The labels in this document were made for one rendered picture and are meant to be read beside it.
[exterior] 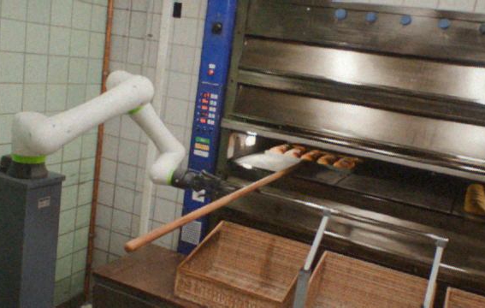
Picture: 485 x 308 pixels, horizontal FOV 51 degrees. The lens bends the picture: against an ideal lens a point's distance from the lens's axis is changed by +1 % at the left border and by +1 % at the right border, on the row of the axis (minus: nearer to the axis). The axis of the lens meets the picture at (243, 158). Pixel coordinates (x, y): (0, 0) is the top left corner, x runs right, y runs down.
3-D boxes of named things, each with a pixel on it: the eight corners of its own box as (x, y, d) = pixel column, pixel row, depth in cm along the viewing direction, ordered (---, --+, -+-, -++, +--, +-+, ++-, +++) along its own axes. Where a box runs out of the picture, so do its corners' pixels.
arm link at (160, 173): (148, 186, 241) (140, 172, 233) (161, 167, 248) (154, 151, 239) (174, 193, 236) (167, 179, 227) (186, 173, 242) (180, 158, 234)
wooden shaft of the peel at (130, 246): (130, 254, 150) (131, 245, 149) (121, 251, 151) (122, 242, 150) (304, 166, 305) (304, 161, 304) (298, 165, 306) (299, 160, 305)
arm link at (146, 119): (121, 115, 227) (138, 114, 220) (134, 97, 233) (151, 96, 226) (165, 169, 248) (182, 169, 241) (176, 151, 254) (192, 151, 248)
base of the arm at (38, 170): (-22, 167, 204) (-22, 151, 203) (8, 162, 218) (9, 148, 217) (26, 181, 195) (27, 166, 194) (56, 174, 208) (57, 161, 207)
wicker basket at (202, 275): (215, 263, 296) (221, 219, 290) (308, 293, 275) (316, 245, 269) (171, 296, 251) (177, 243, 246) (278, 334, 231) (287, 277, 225)
